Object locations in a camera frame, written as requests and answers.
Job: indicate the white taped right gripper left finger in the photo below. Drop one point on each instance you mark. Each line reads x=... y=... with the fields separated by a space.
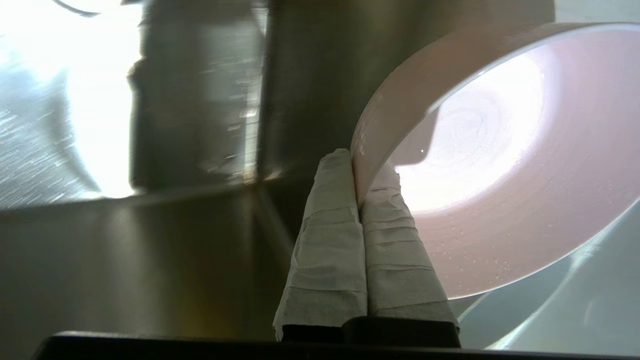
x=330 y=250

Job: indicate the stainless steel sink basin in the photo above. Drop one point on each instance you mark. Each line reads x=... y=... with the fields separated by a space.
x=150 y=250

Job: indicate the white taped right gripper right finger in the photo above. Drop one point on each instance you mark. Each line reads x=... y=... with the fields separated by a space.
x=400 y=270

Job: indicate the pink bowl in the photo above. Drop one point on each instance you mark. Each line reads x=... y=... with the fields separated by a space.
x=550 y=200

